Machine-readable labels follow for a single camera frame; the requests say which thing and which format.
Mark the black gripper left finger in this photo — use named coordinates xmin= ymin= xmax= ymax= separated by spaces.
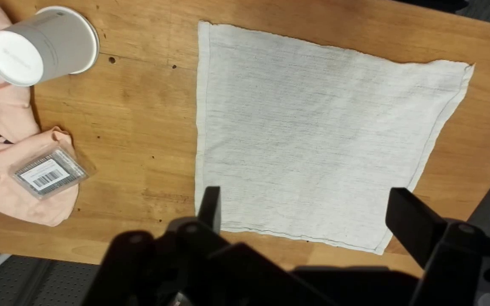
xmin=197 ymin=185 xmax=223 ymax=234

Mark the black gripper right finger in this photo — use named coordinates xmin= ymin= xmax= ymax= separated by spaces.
xmin=384 ymin=185 xmax=456 ymax=270

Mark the white towel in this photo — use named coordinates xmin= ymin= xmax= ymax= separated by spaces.
xmin=192 ymin=20 xmax=476 ymax=255

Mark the clear plastic barcode tag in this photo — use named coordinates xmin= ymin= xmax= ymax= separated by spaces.
xmin=8 ymin=148 xmax=90 ymax=200

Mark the pink cloth garment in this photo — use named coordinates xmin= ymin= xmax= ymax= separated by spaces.
xmin=0 ymin=0 xmax=82 ymax=228

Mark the white paper cup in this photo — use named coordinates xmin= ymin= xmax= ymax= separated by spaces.
xmin=0 ymin=5 xmax=100 ymax=88

